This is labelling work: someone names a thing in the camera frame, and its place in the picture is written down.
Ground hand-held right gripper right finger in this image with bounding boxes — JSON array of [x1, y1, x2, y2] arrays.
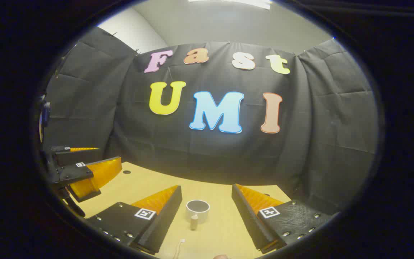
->
[[231, 183, 337, 254]]

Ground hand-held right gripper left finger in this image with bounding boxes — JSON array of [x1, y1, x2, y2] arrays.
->
[[87, 185, 183, 255]]

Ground white cup with wooden handle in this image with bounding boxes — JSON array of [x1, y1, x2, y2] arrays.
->
[[186, 200, 211, 231]]

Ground light wooden desktop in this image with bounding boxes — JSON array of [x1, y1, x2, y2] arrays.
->
[[72, 162, 294, 259]]

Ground black backdrop cloth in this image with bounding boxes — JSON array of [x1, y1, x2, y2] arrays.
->
[[42, 27, 378, 216]]

